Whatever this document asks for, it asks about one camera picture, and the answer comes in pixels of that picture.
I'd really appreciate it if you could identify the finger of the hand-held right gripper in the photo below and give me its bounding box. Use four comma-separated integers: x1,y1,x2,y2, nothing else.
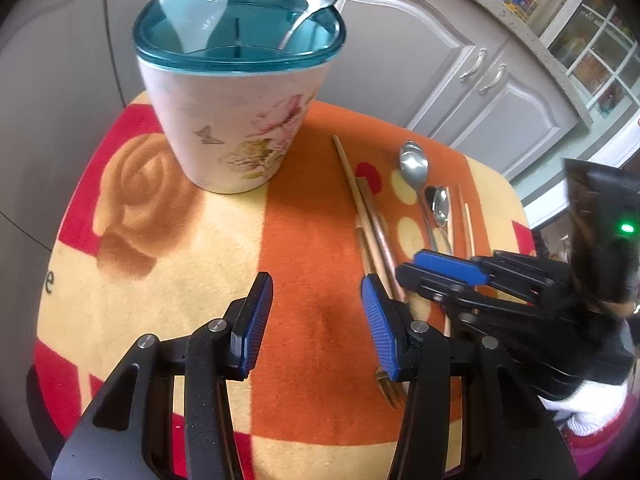
412,249,577,307
395,261,582,342

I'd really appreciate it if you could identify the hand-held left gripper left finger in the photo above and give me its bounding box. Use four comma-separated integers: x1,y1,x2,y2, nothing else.
50,271,275,480

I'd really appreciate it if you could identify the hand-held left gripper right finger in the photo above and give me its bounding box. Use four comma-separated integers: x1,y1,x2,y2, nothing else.
361,274,583,480

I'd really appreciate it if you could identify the pale wooden chopstick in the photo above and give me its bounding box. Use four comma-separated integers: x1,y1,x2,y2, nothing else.
463,203,474,262
444,185,466,338

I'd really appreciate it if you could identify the small metal spoon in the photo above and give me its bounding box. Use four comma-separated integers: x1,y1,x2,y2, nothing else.
430,186,455,257

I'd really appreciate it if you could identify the bamboo chopstick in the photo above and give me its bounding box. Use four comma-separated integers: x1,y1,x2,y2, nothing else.
355,228,404,410

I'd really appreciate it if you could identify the brown wooden chopstick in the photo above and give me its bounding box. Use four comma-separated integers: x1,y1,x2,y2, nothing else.
333,135,401,286
356,176,407,305

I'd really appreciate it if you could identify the large metal spoon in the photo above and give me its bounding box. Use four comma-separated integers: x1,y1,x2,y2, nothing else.
398,141,441,256

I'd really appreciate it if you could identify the floral utensil holder teal rim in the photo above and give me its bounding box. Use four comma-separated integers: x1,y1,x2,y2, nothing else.
132,0,347,195

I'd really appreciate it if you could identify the person's right forearm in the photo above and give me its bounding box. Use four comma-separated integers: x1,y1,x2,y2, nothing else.
544,379,632,438

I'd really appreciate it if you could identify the orange red printed blanket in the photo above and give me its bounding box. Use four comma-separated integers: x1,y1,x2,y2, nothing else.
32,91,538,480

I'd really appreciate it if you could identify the white glass-door cabinet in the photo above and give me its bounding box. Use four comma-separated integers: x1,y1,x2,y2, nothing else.
540,0,640,117

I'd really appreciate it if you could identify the grey corner cabinet door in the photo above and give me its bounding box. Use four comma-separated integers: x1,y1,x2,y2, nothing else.
0,0,127,281

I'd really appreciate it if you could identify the white plastic spoon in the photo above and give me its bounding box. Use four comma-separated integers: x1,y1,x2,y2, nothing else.
159,0,230,54

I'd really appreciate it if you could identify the metal cabinet handle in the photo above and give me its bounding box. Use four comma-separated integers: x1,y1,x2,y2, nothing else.
479,63,507,94
459,49,488,83

